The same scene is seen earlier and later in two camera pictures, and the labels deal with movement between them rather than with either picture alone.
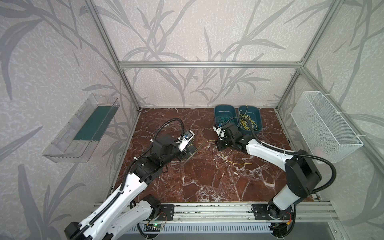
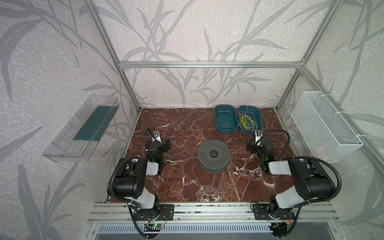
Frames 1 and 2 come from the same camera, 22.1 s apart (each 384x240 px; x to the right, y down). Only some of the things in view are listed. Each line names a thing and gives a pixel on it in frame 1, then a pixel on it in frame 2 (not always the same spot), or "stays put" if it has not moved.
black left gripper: x=186 y=153 to x=158 y=145
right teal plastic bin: x=253 y=115 stays put
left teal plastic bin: x=224 y=113 stays put
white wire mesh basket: x=326 y=133 stays put
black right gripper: x=224 y=142 to x=258 y=147
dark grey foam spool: x=187 y=152 to x=213 y=155
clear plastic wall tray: x=77 y=140 stays put
